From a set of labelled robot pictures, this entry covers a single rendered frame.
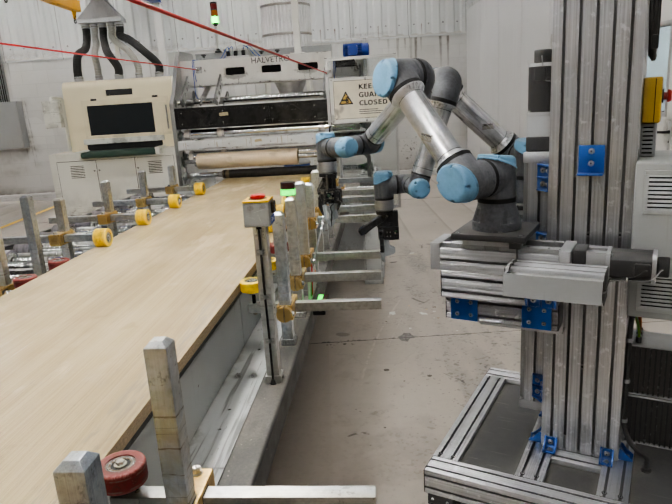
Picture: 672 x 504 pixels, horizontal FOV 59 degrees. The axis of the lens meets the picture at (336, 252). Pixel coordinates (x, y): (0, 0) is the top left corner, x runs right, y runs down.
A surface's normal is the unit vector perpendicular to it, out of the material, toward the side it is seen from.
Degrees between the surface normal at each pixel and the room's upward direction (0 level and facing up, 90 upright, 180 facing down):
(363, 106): 90
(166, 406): 90
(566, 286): 90
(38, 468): 0
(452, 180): 95
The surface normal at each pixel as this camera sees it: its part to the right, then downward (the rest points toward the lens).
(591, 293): -0.48, 0.25
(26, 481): -0.06, -0.97
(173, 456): -0.08, 0.26
